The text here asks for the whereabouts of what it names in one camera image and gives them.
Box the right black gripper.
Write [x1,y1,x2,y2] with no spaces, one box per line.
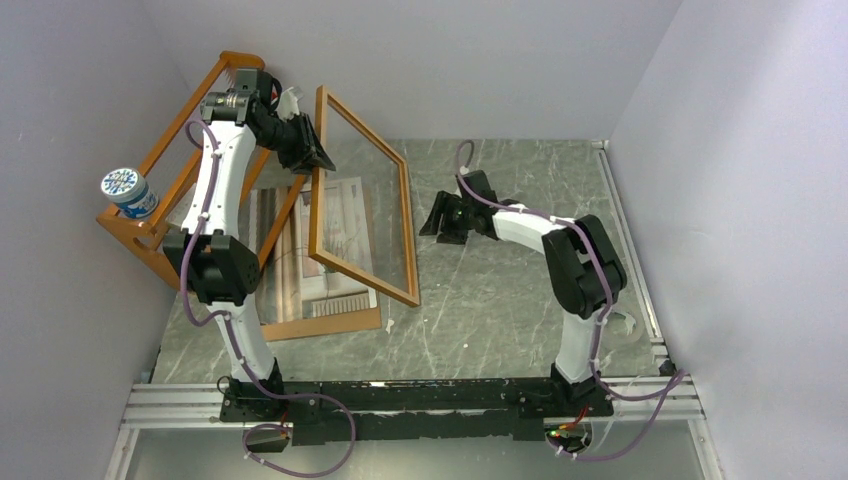
[420,191,475,245]

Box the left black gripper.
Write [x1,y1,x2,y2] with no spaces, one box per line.
[257,112,337,177]

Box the wooden picture frame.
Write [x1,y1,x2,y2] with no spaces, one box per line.
[307,84,423,309]

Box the brown backing board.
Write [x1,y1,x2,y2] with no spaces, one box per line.
[251,185,384,344]

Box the plant photo print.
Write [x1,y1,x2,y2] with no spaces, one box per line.
[239,177,381,341]

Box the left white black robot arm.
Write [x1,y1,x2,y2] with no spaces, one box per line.
[163,68,336,422]

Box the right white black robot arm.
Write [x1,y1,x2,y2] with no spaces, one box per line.
[419,170,627,416]

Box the orange wooden shelf rack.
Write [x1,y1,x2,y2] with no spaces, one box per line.
[97,51,335,306]

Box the blue white round tin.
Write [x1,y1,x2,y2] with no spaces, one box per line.
[100,168,159,220]

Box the clear tape roll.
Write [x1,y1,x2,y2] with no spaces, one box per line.
[604,310,644,347]

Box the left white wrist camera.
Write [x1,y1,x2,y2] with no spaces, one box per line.
[276,87,304,121]

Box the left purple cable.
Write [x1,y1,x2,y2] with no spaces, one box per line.
[178,119,359,480]

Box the purple cable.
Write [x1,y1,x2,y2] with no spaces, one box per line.
[453,139,687,463]
[178,119,359,480]

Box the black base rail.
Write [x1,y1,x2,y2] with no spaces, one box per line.
[218,373,614,446]

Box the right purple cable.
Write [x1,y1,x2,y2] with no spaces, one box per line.
[453,139,687,463]

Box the aluminium extrusion rail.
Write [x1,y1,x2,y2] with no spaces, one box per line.
[106,377,724,479]

